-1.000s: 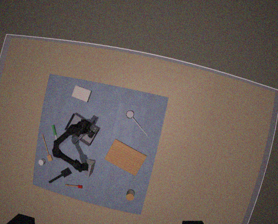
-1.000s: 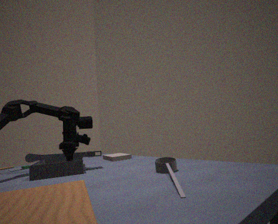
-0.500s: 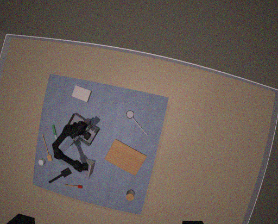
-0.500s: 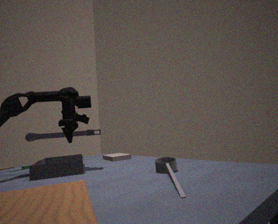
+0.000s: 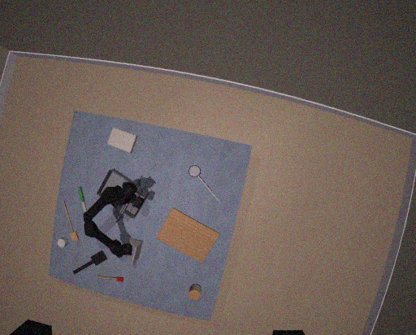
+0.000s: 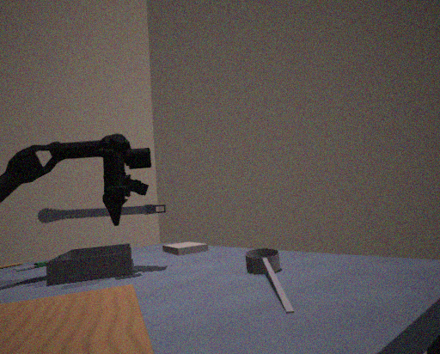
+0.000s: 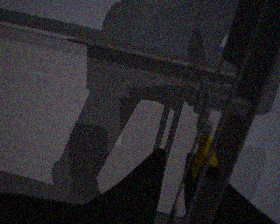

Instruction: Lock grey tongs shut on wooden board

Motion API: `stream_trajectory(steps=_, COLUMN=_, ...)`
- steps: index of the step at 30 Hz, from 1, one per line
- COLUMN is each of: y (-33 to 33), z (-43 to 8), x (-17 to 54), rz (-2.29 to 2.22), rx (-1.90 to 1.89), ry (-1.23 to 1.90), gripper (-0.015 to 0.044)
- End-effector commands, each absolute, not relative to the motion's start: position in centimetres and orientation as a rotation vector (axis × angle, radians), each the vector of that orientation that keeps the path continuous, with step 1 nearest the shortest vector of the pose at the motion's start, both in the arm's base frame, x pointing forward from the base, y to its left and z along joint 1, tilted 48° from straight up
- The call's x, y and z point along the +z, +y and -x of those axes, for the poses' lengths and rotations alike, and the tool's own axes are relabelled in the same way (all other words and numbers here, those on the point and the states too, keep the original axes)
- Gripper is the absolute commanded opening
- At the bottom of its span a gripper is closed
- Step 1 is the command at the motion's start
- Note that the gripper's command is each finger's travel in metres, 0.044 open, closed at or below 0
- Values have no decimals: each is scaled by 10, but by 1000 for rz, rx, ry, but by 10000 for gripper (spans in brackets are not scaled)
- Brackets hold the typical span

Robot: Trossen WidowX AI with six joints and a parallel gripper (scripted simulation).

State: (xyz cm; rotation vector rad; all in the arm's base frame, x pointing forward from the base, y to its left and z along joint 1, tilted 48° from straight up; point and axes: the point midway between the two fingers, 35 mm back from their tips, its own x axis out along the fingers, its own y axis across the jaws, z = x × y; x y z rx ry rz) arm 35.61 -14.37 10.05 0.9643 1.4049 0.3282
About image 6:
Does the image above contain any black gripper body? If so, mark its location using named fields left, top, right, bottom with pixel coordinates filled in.
left=102, top=168, right=130, bottom=202

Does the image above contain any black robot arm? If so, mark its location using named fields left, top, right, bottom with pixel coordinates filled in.
left=0, top=133, right=151, bottom=203

